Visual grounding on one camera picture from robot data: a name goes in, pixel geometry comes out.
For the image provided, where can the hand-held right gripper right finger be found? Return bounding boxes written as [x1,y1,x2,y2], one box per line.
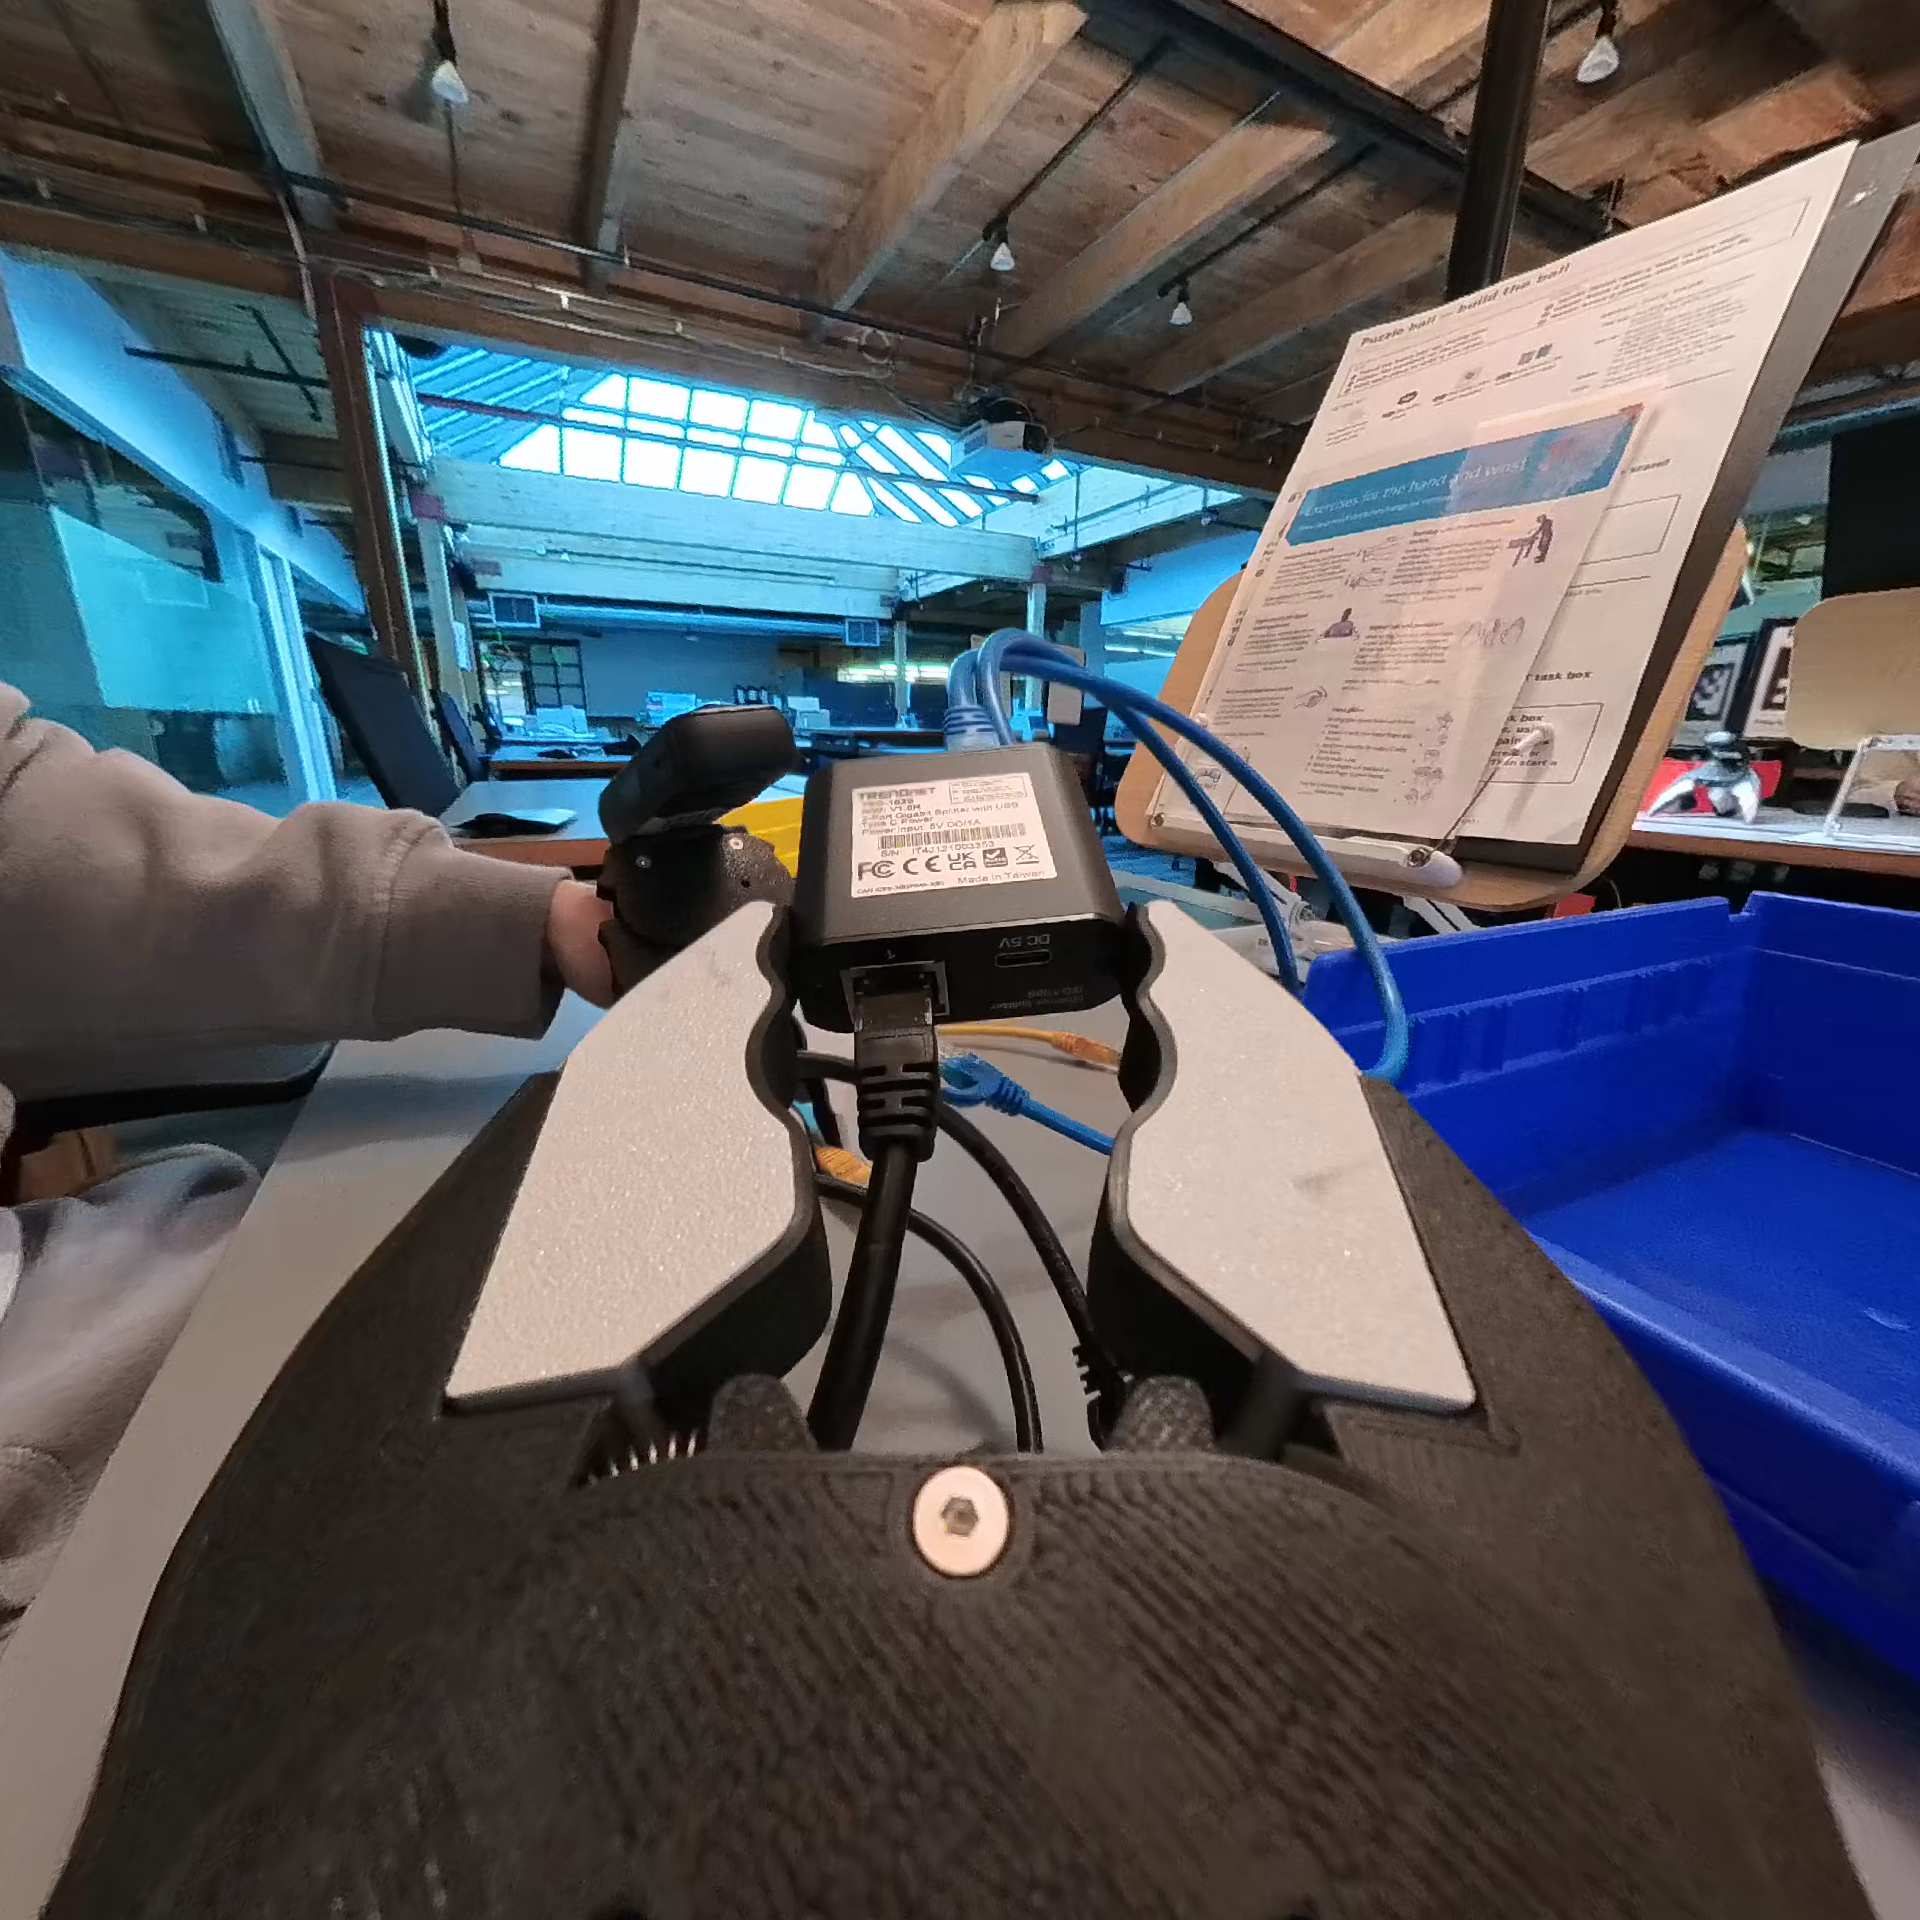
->
[1088,897,1481,1411]

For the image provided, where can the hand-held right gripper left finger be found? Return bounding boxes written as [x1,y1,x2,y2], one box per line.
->
[445,897,831,1411]

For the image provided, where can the thick black ethernet cable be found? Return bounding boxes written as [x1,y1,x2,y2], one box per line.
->
[806,966,951,1454]

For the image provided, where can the black network adapter box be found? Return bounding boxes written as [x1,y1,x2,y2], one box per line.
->
[789,743,1128,1037]

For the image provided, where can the person's left forearm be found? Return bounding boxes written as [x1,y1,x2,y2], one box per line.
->
[0,682,579,1105]

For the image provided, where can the grey desk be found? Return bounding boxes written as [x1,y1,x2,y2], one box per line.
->
[0,903,1920,1920]

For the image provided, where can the black computer monitor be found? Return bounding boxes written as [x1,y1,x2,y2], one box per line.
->
[303,631,462,824]

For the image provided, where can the skylight window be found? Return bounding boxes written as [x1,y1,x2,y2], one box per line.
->
[497,367,1084,528]

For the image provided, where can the blue plastic bin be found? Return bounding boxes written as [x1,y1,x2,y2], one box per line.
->
[1302,891,1920,1681]

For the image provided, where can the wooden book stand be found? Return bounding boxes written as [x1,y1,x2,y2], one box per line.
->
[1113,518,1754,918]

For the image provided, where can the person's grey clothing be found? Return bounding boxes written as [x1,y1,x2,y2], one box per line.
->
[0,1143,267,1639]

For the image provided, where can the wooden table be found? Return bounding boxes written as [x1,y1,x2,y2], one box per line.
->
[1622,806,1920,885]

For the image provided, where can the leaflet with blue banner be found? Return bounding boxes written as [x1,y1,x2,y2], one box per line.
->
[1185,399,1649,843]

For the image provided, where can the black white marker sign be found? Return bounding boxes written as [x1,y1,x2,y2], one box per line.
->
[1687,613,1804,743]

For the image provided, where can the clear acrylic stand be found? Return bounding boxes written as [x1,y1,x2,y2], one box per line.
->
[1829,732,1920,824]

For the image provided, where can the beige rounded board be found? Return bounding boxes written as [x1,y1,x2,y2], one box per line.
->
[1786,587,1920,752]

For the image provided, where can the large laminated instruction sheet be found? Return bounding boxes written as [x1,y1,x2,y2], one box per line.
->
[1185,142,1908,878]

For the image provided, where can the black pillar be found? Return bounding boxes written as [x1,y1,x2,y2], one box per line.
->
[1443,0,1557,302]

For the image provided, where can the yellow ethernet cable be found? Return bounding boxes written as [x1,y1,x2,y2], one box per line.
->
[810,1020,1122,1195]

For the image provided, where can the thin black power cable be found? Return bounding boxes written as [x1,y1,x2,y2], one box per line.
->
[792,1052,1126,1454]

